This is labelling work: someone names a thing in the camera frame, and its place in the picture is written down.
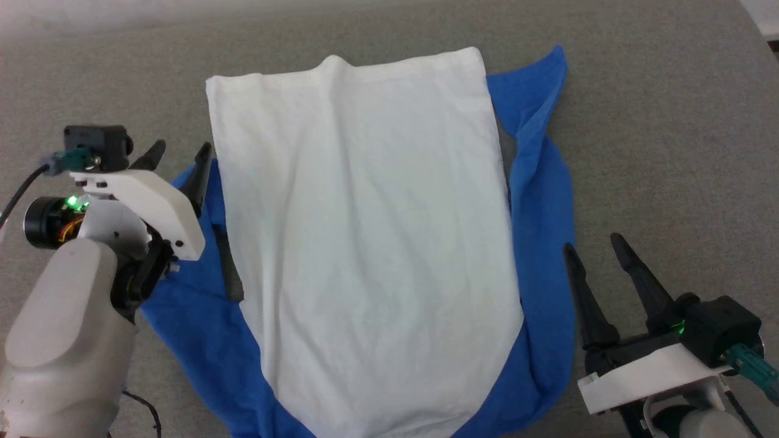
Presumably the white and blue shirt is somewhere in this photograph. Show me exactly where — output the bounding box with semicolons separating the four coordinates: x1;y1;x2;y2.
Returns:
138;45;577;438

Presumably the black right camera cable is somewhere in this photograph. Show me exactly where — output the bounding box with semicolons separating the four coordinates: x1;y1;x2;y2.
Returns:
723;343;779;438

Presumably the grey-green fabric sofa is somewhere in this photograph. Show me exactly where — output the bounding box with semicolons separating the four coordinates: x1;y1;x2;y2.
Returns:
0;0;779;438

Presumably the black camera cable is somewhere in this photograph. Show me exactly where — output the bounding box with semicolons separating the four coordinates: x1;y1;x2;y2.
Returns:
0;150;92;229
723;343;779;438

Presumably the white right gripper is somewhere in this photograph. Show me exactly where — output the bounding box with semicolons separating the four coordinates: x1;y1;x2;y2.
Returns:
562;233;732;416

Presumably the black left camera cable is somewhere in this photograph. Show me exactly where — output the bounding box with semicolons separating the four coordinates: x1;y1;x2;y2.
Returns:
0;150;92;229

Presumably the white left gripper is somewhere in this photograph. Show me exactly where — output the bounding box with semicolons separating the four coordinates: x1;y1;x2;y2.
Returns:
24;139;213;263

